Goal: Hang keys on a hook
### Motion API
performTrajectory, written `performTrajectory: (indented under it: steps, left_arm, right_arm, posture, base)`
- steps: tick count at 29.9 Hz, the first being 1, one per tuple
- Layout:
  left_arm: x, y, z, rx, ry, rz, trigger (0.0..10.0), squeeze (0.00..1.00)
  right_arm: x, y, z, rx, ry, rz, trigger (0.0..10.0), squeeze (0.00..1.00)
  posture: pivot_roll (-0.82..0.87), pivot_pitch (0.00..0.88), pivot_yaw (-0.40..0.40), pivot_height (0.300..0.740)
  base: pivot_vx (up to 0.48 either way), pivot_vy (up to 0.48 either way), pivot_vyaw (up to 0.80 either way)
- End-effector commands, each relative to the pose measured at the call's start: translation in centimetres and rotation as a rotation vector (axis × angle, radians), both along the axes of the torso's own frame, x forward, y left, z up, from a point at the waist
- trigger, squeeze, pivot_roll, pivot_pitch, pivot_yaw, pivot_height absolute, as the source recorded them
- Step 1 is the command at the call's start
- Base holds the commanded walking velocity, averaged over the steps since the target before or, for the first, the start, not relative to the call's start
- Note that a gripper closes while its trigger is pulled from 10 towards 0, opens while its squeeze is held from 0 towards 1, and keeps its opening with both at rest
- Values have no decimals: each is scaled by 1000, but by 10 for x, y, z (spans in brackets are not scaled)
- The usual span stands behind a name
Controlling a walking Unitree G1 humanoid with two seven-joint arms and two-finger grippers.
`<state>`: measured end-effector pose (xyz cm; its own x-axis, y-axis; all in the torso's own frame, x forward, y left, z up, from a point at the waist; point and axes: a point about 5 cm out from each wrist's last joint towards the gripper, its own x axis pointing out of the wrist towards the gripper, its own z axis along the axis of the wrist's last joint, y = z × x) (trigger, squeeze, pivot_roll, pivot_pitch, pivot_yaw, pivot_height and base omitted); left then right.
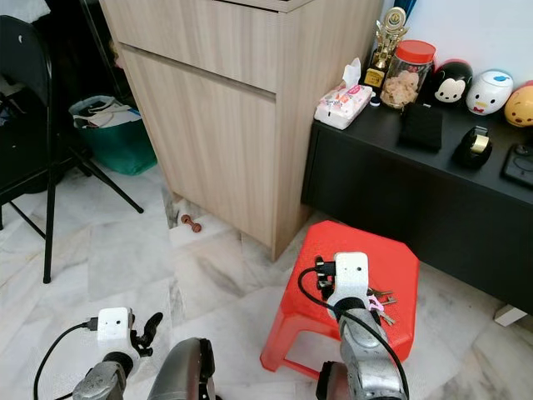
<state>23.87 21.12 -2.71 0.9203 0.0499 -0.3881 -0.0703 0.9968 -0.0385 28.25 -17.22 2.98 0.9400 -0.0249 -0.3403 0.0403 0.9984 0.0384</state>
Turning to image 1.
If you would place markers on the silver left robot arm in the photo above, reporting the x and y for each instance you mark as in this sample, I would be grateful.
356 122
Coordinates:
102 379

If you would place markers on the grey left robot leg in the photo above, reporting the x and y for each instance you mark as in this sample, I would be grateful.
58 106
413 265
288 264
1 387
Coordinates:
179 371

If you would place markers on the green bin with bag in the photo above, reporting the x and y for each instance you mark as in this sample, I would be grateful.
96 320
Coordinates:
125 148

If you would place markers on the black round mouse figurine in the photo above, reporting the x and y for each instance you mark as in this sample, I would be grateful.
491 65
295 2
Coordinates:
453 83

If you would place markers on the white sideboard foot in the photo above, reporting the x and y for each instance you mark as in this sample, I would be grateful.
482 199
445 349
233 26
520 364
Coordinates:
510 314

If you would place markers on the grey robot leg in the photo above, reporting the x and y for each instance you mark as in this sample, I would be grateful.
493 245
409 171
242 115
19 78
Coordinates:
331 383
179 371

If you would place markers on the black flat device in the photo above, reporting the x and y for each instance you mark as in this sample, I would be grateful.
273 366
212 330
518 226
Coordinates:
520 167

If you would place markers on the light wooden cabinet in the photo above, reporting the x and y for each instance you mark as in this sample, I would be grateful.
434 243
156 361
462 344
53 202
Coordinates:
208 133

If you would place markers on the clear jar with red lid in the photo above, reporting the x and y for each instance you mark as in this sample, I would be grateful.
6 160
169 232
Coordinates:
406 82

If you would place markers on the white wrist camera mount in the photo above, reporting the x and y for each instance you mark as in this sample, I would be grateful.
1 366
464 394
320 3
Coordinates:
350 275
113 329

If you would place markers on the grey right robot leg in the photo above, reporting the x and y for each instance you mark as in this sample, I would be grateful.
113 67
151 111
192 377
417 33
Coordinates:
331 383

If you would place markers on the black tape dispenser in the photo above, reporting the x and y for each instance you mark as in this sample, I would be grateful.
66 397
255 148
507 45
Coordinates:
473 150

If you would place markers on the small brown dumbbell toy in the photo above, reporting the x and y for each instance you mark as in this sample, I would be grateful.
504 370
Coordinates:
191 222

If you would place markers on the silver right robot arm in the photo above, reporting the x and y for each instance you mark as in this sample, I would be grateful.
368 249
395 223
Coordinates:
371 358

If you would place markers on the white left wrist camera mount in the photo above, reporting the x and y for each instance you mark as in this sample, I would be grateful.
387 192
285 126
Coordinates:
113 329

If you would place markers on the black low sideboard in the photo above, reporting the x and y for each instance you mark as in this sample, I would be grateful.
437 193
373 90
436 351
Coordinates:
408 200

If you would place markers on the red plastic stool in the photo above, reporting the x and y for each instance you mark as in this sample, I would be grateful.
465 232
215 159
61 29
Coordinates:
308 283

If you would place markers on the yellow round figurine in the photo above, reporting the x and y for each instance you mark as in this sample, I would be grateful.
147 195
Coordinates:
520 107

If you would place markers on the white round duck figurine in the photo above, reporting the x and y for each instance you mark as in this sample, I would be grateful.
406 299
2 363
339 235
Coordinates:
489 93

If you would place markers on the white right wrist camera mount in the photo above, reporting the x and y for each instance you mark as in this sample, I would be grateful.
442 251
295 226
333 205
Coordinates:
350 275

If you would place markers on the bunch of metal keys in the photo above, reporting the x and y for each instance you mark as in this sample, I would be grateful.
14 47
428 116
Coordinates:
381 304

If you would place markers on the gold trophy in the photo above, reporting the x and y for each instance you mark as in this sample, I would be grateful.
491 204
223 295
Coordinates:
385 48

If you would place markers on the black wallet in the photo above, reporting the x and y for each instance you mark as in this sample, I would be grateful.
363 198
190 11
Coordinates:
420 127

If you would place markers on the pink wet wipes pack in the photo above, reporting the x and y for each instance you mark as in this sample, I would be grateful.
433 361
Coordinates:
343 105

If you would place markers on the black folding chair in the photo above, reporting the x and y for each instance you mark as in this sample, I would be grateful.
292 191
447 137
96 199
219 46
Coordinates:
21 150

